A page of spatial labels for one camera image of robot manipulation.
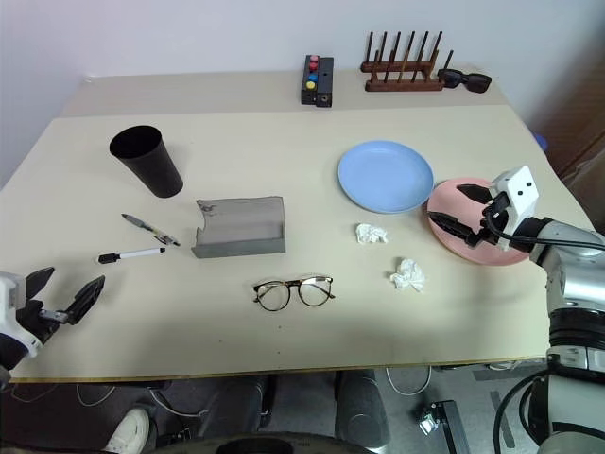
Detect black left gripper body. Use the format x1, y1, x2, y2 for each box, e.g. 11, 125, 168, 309
16, 299, 68, 347

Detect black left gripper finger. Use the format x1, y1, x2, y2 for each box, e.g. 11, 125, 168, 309
62, 275, 107, 327
26, 266, 56, 303

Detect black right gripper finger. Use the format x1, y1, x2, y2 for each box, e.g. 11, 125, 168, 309
428, 211, 475, 248
455, 182, 495, 206

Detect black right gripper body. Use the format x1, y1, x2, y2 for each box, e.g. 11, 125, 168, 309
469, 188, 514, 249

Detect pink plate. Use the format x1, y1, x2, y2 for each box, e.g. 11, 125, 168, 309
425, 176, 533, 268

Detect white marker with black cap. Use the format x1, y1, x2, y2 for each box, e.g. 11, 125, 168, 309
97, 246, 167, 266

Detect small white tissue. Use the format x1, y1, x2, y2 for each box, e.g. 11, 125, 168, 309
354, 222, 390, 246

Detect grey gel pen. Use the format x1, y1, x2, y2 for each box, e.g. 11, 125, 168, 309
120, 213, 182, 248

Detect grey glasses case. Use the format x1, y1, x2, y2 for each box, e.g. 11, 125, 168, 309
189, 194, 288, 261

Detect tortoiseshell round glasses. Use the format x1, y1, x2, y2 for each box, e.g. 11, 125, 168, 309
251, 273, 337, 313

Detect large crumpled white tissue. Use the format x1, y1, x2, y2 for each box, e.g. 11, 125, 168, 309
388, 257, 427, 295

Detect blue plate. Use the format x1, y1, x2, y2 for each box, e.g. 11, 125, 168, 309
337, 139, 436, 216

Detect black sunglasses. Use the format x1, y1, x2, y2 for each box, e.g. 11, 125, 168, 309
436, 67, 493, 95

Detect brown wooden peg rack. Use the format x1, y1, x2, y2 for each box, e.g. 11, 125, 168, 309
360, 30, 457, 94

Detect brown wooden cabinet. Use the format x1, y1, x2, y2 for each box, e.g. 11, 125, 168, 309
535, 44, 605, 191

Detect white shoe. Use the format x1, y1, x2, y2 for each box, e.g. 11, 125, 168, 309
103, 407, 152, 454

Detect black tapered cup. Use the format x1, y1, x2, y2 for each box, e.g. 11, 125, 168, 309
109, 124, 185, 200

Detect black box with coloured buttons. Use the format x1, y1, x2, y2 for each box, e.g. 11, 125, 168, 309
300, 54, 336, 111

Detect dark grey rounded shape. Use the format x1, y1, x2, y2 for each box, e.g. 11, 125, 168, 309
334, 369, 391, 448

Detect dark round base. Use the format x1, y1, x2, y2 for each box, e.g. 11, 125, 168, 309
159, 432, 375, 454

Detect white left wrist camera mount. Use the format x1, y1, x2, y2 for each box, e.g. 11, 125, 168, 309
0, 272, 42, 358

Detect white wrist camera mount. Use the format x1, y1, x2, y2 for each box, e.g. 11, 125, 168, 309
0, 272, 42, 358
488, 165, 542, 251

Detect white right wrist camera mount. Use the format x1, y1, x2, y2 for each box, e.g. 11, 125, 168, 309
488, 165, 542, 251

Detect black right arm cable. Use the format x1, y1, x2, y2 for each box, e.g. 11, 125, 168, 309
485, 202, 605, 450

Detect thin white cable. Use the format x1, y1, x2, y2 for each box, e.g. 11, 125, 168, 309
149, 386, 210, 418

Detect white cable loop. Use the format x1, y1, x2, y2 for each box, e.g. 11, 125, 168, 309
384, 364, 434, 396

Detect black metal bracket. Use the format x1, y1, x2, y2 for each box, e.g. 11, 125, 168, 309
415, 399, 470, 454

